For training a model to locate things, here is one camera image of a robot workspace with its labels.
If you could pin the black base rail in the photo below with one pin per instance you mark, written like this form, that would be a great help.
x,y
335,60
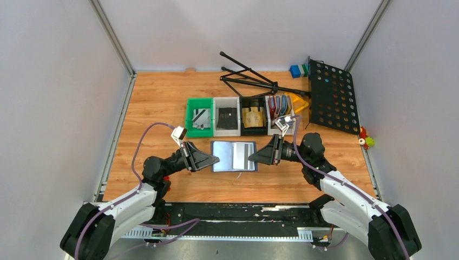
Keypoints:
x,y
240,220

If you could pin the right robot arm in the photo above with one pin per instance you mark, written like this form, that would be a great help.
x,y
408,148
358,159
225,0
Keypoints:
x,y
387,231

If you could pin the black cards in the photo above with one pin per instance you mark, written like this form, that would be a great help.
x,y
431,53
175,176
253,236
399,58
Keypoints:
x,y
227,118

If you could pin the green bin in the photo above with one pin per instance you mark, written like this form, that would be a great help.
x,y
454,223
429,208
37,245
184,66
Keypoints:
x,y
195,103

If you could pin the black perforated stand plate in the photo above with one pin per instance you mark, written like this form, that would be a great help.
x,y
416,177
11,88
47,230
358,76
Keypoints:
x,y
332,98

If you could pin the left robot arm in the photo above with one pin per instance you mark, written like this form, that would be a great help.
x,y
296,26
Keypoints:
x,y
95,228

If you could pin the white bin with card holders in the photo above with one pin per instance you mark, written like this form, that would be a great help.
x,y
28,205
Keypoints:
x,y
277,106

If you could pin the blue green white blocks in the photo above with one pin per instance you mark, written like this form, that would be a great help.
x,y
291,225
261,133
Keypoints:
x,y
300,70

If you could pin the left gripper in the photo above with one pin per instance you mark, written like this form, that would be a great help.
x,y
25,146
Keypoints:
x,y
190,156

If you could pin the blue card holder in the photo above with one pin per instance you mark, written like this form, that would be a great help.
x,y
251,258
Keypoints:
x,y
224,151

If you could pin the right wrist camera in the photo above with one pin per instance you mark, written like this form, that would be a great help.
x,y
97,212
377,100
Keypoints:
x,y
283,123

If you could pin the colourful small toy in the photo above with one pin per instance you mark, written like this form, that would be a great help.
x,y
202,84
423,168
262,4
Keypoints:
x,y
364,140

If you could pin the silver card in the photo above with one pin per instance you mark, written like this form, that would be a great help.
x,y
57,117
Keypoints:
x,y
241,152

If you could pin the silver cards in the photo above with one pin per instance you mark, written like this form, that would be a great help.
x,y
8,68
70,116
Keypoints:
x,y
201,118

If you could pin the white bin with black cards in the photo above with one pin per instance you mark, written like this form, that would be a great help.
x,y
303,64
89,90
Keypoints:
x,y
221,102

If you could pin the black music stand tripod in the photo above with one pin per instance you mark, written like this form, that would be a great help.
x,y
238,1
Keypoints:
x,y
248,76

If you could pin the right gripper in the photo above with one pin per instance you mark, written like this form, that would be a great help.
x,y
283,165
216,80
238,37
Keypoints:
x,y
277,151

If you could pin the gold cards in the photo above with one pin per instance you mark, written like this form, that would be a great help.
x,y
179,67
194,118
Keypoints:
x,y
253,117

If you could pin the yellow triangle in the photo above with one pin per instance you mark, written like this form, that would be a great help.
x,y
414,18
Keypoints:
x,y
298,103

